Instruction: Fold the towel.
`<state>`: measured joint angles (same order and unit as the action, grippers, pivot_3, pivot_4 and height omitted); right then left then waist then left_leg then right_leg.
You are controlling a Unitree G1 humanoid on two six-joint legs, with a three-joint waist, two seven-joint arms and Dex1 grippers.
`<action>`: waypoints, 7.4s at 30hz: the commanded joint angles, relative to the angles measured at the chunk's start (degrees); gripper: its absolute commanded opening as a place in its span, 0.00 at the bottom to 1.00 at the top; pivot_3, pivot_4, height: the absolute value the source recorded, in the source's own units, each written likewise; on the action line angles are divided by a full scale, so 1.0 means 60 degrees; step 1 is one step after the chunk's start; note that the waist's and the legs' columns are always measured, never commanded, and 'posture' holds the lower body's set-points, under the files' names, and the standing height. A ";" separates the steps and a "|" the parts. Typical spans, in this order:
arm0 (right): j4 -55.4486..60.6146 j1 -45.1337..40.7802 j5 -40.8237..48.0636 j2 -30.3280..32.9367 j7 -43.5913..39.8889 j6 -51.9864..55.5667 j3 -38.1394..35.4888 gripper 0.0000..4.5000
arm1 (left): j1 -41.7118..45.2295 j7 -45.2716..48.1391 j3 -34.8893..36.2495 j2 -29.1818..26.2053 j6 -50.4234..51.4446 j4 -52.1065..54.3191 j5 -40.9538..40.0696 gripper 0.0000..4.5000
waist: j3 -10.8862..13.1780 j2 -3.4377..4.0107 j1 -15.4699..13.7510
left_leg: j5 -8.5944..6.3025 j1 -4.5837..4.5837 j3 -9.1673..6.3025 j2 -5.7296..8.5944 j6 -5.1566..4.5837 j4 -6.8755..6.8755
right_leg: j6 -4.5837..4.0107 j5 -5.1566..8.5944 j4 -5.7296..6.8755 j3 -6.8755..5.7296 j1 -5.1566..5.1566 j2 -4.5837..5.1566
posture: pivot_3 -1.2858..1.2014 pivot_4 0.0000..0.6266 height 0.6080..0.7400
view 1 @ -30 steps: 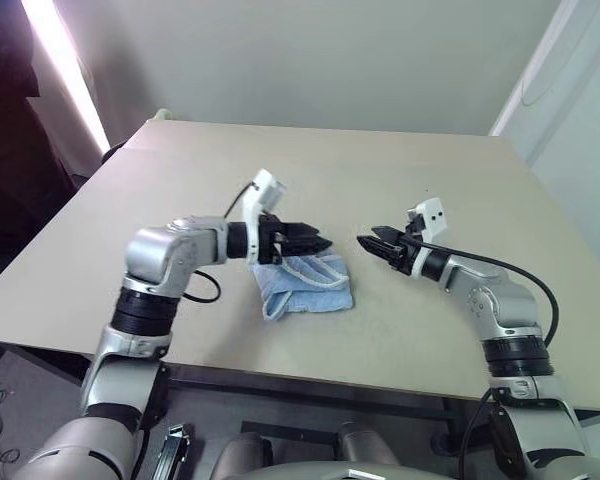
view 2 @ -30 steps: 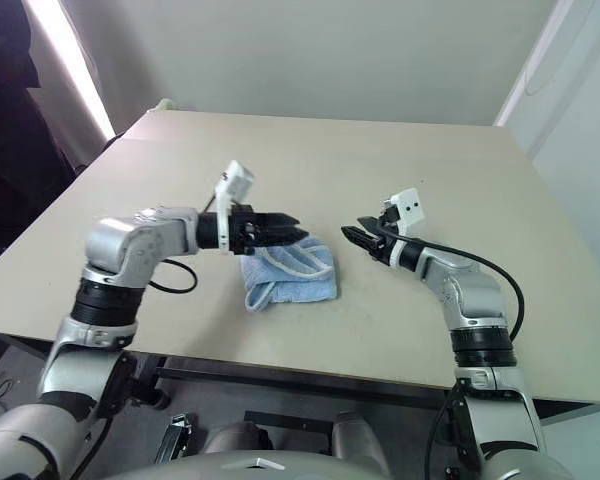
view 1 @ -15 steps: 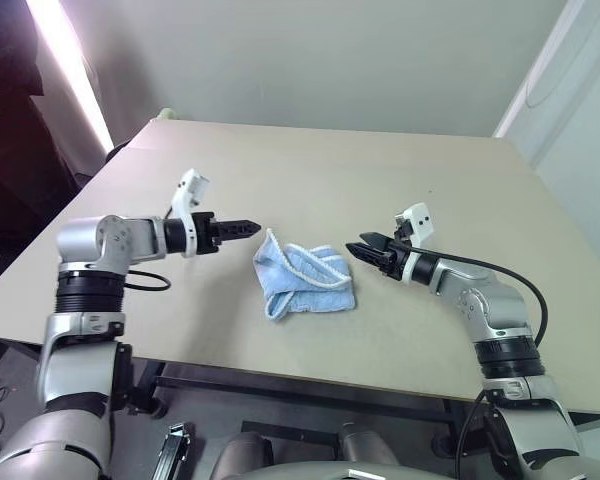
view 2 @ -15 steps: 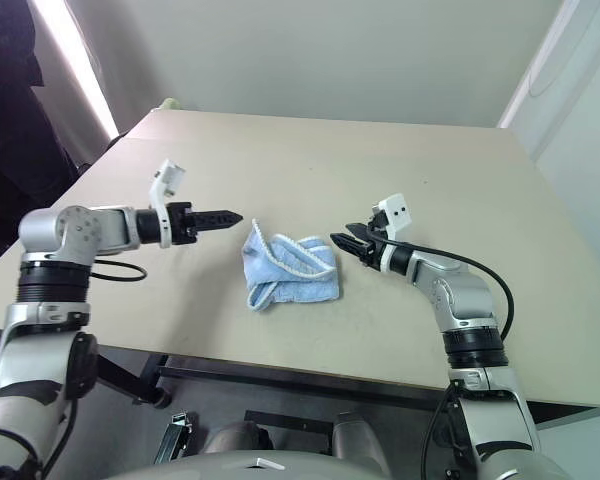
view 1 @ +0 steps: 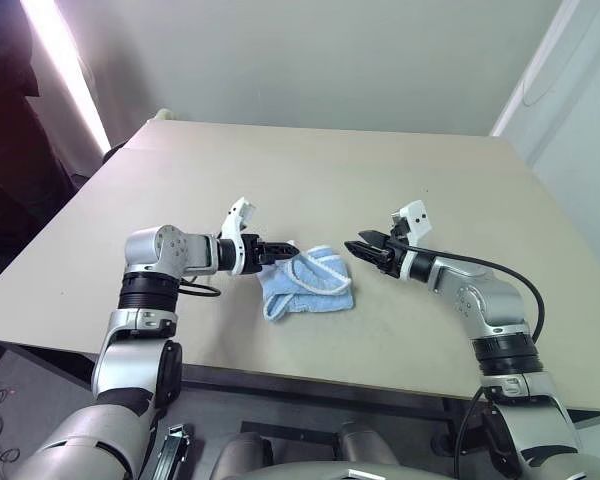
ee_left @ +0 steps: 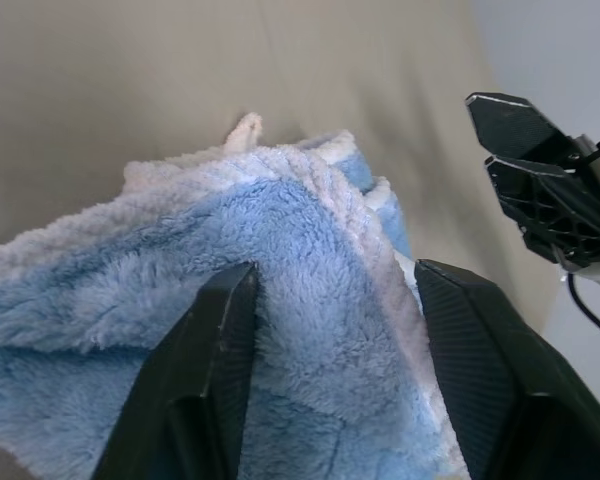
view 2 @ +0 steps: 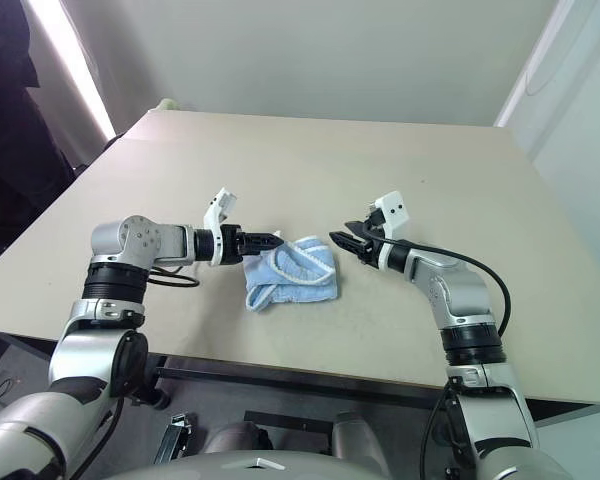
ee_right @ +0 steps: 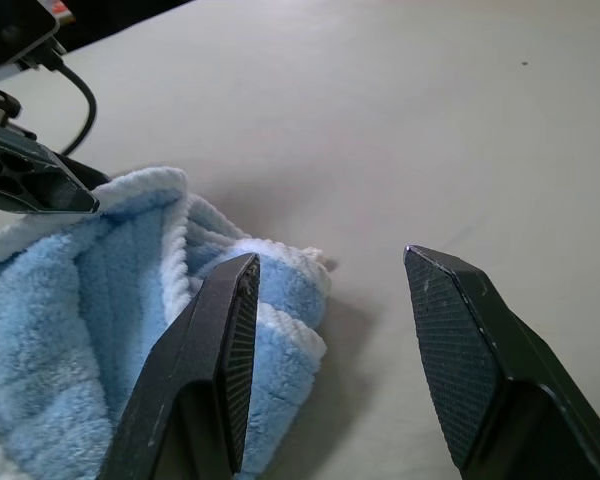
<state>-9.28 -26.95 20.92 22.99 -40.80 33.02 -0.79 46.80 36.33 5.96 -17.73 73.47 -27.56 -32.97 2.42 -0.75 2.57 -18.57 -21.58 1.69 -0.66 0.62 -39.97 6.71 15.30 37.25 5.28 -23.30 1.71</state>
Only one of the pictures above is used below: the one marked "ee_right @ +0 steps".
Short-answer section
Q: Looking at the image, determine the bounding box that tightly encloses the light blue towel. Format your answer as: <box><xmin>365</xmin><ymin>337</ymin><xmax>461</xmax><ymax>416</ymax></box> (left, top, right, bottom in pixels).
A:
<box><xmin>0</xmin><ymin>166</ymin><xmax>339</xmax><ymax>480</ymax></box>

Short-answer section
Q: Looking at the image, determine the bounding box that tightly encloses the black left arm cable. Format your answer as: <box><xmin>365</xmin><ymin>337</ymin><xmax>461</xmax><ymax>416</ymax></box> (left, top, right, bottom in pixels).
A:
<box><xmin>43</xmin><ymin>47</ymin><xmax>99</xmax><ymax>157</ymax></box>

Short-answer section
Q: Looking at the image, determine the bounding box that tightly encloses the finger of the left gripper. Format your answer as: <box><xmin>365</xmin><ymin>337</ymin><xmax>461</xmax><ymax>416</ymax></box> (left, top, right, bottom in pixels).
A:
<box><xmin>54</xmin><ymin>153</ymin><xmax>113</xmax><ymax>191</ymax></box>
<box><xmin>0</xmin><ymin>118</ymin><xmax>102</xmax><ymax>217</ymax></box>

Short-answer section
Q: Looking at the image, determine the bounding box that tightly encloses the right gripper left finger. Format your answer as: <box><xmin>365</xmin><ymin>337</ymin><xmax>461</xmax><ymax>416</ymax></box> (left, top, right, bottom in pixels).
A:
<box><xmin>98</xmin><ymin>252</ymin><xmax>262</xmax><ymax>480</ymax></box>

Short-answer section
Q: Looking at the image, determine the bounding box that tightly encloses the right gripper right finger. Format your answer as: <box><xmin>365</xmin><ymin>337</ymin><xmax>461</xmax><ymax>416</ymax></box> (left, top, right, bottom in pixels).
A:
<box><xmin>403</xmin><ymin>244</ymin><xmax>600</xmax><ymax>480</ymax></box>

